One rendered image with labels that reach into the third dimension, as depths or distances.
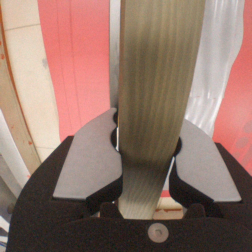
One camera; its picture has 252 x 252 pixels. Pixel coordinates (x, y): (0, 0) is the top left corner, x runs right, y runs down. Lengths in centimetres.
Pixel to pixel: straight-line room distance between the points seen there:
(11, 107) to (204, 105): 23
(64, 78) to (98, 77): 4
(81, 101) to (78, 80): 3
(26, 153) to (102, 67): 16
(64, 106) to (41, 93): 3
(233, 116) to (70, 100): 21
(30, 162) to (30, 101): 9
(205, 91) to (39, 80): 19
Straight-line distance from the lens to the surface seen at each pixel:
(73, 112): 19
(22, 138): 23
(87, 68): 17
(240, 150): 28
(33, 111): 22
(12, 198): 35
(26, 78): 21
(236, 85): 21
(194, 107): 18
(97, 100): 18
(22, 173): 26
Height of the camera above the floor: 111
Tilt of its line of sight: 57 degrees down
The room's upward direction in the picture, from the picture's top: 176 degrees counter-clockwise
